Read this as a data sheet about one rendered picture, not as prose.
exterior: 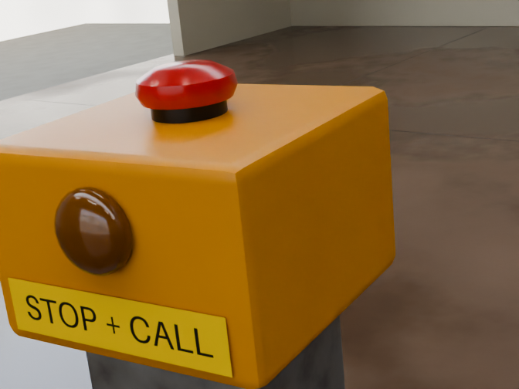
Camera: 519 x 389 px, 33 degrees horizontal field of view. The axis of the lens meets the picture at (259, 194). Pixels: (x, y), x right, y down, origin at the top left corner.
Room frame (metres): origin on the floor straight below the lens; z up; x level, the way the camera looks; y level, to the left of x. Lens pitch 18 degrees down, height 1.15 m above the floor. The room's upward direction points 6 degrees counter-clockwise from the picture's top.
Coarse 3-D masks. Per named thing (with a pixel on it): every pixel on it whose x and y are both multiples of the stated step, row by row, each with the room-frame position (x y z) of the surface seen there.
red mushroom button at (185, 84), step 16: (176, 64) 0.34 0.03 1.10; (192, 64) 0.33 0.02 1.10; (208, 64) 0.33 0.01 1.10; (144, 80) 0.33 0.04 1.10; (160, 80) 0.32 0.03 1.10; (176, 80) 0.32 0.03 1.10; (192, 80) 0.32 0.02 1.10; (208, 80) 0.32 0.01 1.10; (224, 80) 0.32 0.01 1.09; (144, 96) 0.32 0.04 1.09; (160, 96) 0.32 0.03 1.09; (176, 96) 0.32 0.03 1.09; (192, 96) 0.32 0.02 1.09; (208, 96) 0.32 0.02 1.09; (224, 96) 0.32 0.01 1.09
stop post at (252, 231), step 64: (64, 128) 0.33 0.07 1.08; (128, 128) 0.32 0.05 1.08; (192, 128) 0.31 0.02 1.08; (256, 128) 0.30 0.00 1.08; (320, 128) 0.30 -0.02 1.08; (384, 128) 0.34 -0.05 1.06; (0, 192) 0.31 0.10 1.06; (64, 192) 0.29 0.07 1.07; (128, 192) 0.28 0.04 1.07; (192, 192) 0.26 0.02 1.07; (256, 192) 0.26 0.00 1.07; (320, 192) 0.30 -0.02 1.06; (384, 192) 0.34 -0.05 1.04; (0, 256) 0.31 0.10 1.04; (64, 256) 0.30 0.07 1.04; (192, 256) 0.26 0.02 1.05; (256, 256) 0.26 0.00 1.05; (320, 256) 0.29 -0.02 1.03; (384, 256) 0.34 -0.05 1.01; (64, 320) 0.30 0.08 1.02; (128, 320) 0.28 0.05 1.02; (192, 320) 0.26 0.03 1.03; (256, 320) 0.26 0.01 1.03; (320, 320) 0.29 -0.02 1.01; (128, 384) 0.31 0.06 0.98; (192, 384) 0.29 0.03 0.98; (256, 384) 0.26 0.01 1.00; (320, 384) 0.33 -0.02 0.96
